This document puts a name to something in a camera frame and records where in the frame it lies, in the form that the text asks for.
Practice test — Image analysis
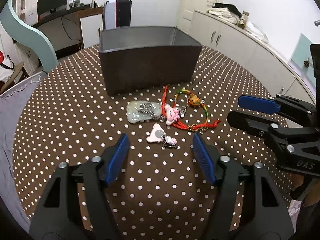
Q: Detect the pink pig charm red cord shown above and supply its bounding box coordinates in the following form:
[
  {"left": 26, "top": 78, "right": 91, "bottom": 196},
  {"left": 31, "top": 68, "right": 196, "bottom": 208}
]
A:
[{"left": 161, "top": 84, "right": 221, "bottom": 132}]

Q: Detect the pink white bear keychain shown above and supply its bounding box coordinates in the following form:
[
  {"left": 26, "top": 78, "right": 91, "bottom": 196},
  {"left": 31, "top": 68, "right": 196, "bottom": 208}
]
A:
[{"left": 146, "top": 124, "right": 178, "bottom": 148}]

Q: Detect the person's right hand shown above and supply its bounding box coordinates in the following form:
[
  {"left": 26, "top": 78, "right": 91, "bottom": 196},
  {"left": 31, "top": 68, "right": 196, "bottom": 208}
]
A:
[{"left": 290, "top": 174, "right": 320, "bottom": 221}]

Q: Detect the white sideboard cabinet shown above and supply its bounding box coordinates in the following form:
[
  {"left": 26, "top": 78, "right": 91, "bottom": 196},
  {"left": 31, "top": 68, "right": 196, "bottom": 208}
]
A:
[{"left": 188, "top": 10, "right": 316, "bottom": 103}]

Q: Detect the small pine cone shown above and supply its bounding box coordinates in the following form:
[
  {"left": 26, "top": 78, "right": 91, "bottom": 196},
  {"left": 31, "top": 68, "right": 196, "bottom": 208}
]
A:
[{"left": 304, "top": 60, "right": 310, "bottom": 68}]

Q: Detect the teal glass panel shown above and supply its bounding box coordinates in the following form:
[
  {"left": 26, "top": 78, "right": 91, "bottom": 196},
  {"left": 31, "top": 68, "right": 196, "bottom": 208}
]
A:
[{"left": 289, "top": 33, "right": 316, "bottom": 85}]

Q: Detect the clear plastic bag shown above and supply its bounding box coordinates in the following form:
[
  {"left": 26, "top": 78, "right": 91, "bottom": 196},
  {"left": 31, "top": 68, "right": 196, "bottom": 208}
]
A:
[{"left": 245, "top": 21, "right": 268, "bottom": 43}]

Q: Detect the brown polka dot tablecloth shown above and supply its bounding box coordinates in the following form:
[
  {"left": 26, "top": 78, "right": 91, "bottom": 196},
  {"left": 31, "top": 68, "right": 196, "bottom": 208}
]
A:
[{"left": 12, "top": 46, "right": 291, "bottom": 239}]

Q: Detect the small glass bottle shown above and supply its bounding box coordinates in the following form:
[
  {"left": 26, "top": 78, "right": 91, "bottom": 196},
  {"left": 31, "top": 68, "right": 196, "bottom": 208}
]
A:
[{"left": 238, "top": 11, "right": 249, "bottom": 29}]

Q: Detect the white cloth pile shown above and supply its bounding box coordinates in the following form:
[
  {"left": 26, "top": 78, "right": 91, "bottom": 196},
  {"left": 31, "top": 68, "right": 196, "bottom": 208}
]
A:
[{"left": 206, "top": 8, "right": 240, "bottom": 25}]

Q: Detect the black bag on sideboard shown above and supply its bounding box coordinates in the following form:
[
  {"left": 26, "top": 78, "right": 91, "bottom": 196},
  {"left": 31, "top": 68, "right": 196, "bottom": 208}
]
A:
[{"left": 212, "top": 3, "right": 242, "bottom": 18}]

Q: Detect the pale green jade pendant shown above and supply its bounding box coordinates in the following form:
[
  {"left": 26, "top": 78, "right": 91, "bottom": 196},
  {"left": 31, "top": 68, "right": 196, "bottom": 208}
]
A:
[{"left": 126, "top": 101, "right": 163, "bottom": 124}]

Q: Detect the grey metal storage box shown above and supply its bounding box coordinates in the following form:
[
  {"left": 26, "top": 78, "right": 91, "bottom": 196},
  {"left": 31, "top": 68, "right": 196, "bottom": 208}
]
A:
[{"left": 99, "top": 26, "right": 202, "bottom": 96}]

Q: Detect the wooden chair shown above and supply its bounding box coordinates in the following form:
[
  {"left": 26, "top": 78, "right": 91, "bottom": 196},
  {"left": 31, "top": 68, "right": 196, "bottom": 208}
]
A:
[{"left": 1, "top": 61, "right": 29, "bottom": 94}]

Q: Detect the red shopping bag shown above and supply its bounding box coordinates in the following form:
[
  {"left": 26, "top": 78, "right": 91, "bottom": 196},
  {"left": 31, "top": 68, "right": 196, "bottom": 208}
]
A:
[{"left": 0, "top": 51, "right": 4, "bottom": 64}]

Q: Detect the black white tower heater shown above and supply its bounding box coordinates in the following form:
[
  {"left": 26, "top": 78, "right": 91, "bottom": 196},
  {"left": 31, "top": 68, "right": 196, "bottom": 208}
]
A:
[{"left": 104, "top": 0, "right": 132, "bottom": 29}]

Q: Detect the white brown small cabinet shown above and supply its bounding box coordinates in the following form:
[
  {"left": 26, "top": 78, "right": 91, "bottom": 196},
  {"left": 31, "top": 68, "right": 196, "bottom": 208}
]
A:
[{"left": 78, "top": 7, "right": 103, "bottom": 48}]

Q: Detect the dark wooden desk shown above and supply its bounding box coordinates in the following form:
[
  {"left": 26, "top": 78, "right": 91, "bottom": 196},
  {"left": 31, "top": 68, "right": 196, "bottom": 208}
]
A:
[{"left": 31, "top": 4, "right": 104, "bottom": 28}]

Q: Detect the black computer monitor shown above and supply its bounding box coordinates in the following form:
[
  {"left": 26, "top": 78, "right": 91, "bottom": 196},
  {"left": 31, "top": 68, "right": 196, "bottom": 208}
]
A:
[{"left": 37, "top": 0, "right": 67, "bottom": 15}]

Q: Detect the white glass-door cupboard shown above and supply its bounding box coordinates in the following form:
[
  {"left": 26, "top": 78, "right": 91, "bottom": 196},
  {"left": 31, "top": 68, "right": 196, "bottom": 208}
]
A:
[{"left": 11, "top": 0, "right": 26, "bottom": 22}]

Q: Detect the colourful braided cord bracelet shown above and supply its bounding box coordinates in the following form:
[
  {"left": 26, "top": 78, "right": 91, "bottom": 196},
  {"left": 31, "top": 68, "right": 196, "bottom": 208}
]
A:
[{"left": 173, "top": 89, "right": 210, "bottom": 133}]

